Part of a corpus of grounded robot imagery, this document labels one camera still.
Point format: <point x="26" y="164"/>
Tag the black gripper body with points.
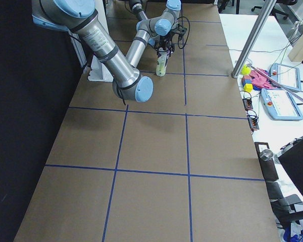
<point x="164" y="43"/>

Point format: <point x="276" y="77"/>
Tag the clear tennis ball can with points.
<point x="163" y="53"/>

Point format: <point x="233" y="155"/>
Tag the tennis ball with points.
<point x="160" y="71"/>
<point x="162" y="62"/>
<point x="246" y="70"/>

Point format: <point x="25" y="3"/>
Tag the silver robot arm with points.
<point x="143" y="21"/>
<point x="81" y="18"/>

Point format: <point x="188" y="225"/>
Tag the white mounting column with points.
<point x="98" y="72"/>

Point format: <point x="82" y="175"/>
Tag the blue cube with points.
<point x="247" y="81"/>

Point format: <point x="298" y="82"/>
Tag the yellow cube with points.
<point x="248" y="87"/>

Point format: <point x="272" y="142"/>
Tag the pink cloth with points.
<point x="259" y="81"/>

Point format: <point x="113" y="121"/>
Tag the small orange black connector box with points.
<point x="247" y="102"/>

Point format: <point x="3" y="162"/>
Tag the far teach pendant tablet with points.
<point x="286" y="75"/>

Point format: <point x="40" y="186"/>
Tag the teach pendant tablet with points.
<point x="279" y="105"/>
<point x="286" y="75"/>

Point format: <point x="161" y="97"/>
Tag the near teach pendant tablet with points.
<point x="279" y="105"/>

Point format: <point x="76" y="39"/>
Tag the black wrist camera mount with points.
<point x="179" y="30"/>

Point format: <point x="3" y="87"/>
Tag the tennis ball beside post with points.
<point x="246" y="70"/>

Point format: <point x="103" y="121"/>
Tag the aluminium frame post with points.
<point x="256" y="29"/>

